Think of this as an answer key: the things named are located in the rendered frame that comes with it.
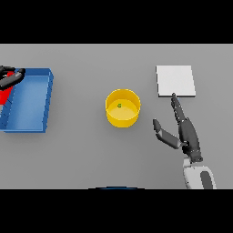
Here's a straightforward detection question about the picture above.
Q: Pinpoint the pale square measuring scale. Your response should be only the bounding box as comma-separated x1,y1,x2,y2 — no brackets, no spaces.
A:
156,65,197,98

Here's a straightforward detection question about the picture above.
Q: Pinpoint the red beaker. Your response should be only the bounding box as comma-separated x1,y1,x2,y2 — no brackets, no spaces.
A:
0,71,15,106

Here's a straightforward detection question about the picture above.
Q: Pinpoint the thin dark arc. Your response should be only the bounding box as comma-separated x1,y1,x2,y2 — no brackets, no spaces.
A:
87,186,146,190

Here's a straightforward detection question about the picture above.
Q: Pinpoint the yellow bowl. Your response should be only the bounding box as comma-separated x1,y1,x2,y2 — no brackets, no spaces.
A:
105,88,142,128

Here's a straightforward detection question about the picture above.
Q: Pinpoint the blue tray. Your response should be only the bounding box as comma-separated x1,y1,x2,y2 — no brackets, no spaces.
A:
0,67,55,134

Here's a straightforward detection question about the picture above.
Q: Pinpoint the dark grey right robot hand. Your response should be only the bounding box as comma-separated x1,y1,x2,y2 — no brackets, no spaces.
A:
152,92,204,163

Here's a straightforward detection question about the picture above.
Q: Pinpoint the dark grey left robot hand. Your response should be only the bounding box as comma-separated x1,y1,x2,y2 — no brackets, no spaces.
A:
0,65,26,92

